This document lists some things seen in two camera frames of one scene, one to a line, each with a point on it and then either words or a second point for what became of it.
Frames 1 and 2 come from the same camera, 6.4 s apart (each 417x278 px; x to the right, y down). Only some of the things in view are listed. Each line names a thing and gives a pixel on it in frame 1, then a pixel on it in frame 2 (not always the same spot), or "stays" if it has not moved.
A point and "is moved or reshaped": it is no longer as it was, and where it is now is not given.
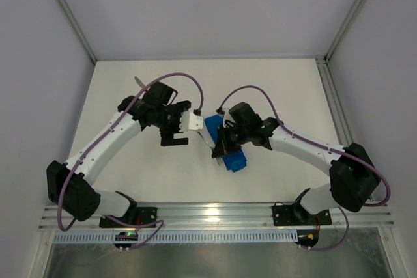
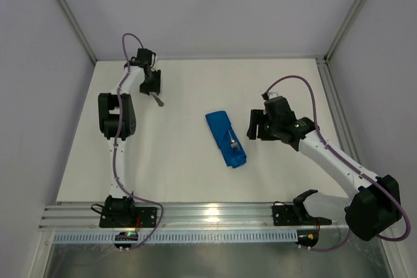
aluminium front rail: [230, 217] stays
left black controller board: [126, 236] stays
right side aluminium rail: [343, 131] stays
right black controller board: [307, 237] stays
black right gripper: [226, 139] -> [257, 125]
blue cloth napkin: [234, 160] stays
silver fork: [206, 137] is moved or reshaped
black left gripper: [174, 122] -> [151, 86]
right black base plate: [292, 215] stays
